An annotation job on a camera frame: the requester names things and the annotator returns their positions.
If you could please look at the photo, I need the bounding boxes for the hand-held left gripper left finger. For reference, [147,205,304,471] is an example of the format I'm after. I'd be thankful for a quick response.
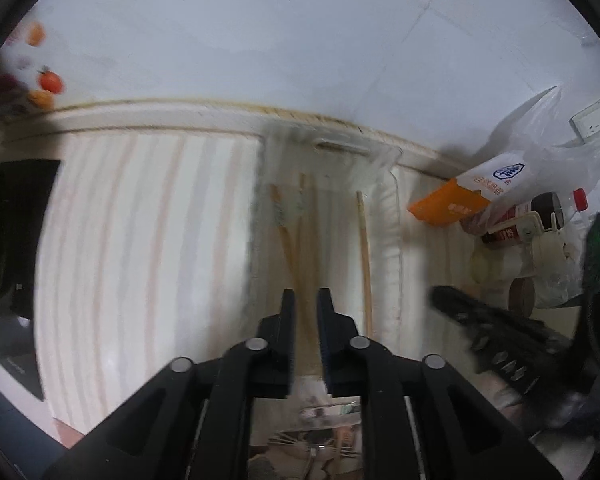
[42,288,297,480]

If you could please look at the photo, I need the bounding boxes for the brown round lid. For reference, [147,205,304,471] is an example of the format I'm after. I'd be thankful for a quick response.
[509,277,537,312]

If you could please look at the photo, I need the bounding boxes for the clear plastic tray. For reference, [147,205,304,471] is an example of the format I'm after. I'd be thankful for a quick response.
[250,124,403,343]

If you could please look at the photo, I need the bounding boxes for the red-capped dark sauce bottle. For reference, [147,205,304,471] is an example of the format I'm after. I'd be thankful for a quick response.
[480,187,589,247]

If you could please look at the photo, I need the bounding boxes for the orange and white bag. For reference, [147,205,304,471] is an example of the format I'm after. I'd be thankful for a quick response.
[408,152,538,229]

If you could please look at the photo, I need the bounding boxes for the red tomato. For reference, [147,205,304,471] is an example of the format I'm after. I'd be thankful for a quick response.
[36,66,64,94]

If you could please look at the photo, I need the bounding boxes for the white wall socket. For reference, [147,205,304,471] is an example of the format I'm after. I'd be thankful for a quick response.
[569,99,600,142]

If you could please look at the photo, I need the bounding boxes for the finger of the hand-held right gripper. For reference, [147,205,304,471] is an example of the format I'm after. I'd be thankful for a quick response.
[431,285,588,401]

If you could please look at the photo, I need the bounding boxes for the patterned brown chopstick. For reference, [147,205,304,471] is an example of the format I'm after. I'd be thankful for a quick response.
[270,184,303,291]
[298,173,327,377]

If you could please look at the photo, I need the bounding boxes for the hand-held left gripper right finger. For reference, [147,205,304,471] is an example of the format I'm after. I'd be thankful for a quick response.
[316,287,564,480]

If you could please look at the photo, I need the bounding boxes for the clear plastic bag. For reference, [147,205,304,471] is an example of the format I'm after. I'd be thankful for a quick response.
[480,85,600,311]

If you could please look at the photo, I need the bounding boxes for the black appliance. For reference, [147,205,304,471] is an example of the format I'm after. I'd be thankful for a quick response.
[0,150,62,402]

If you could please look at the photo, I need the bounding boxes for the plain wooden chopstick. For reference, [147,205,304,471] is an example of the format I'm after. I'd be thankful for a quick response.
[356,191,374,337]

